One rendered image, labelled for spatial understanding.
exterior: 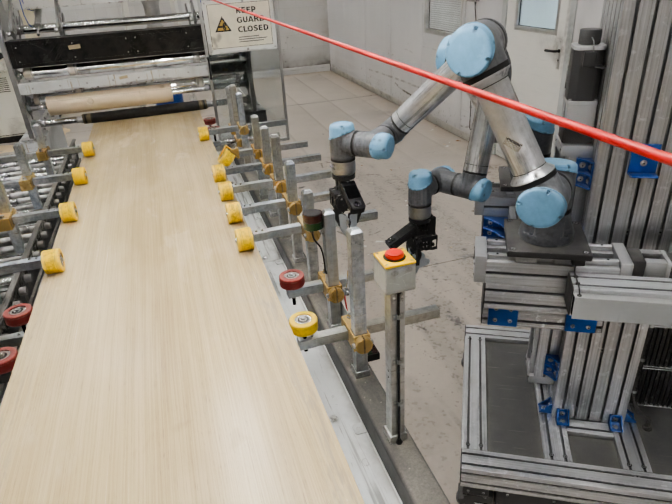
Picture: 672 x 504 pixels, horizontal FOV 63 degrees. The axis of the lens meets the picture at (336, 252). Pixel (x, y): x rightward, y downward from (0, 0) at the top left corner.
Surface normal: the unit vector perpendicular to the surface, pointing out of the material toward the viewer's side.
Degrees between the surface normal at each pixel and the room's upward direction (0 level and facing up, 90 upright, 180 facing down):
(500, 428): 0
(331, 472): 0
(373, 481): 0
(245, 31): 90
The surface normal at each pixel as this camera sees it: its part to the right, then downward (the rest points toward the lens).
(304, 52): 0.29, 0.44
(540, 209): -0.40, 0.55
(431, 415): -0.06, -0.88
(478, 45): -0.55, 0.33
